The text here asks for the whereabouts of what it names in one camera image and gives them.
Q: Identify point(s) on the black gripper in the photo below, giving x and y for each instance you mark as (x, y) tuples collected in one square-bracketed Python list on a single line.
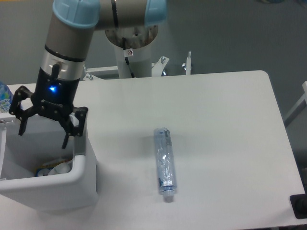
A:
[(52, 97)]

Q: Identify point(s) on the clear plastic wrapper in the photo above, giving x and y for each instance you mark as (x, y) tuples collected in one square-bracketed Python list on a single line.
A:
[(62, 168)]

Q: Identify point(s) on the crushed clear plastic bottle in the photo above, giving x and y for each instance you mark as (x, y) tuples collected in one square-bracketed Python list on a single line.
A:
[(165, 164)]

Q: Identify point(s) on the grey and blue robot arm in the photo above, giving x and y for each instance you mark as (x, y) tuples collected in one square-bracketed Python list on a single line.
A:
[(70, 32)]

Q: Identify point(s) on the white plastic trash can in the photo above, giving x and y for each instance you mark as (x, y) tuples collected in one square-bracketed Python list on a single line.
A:
[(20, 156)]

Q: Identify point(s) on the blue labelled water bottle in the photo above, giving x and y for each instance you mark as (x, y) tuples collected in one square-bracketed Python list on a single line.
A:
[(6, 97)]

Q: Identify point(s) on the yellow snack box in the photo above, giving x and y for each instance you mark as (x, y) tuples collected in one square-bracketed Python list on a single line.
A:
[(45, 168)]

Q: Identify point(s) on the black table clamp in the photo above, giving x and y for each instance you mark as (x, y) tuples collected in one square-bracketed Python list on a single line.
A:
[(299, 205)]

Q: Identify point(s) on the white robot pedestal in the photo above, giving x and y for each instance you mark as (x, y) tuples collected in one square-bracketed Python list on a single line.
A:
[(133, 51)]

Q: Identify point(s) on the white metal frame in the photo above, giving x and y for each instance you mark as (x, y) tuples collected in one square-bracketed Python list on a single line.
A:
[(297, 108)]

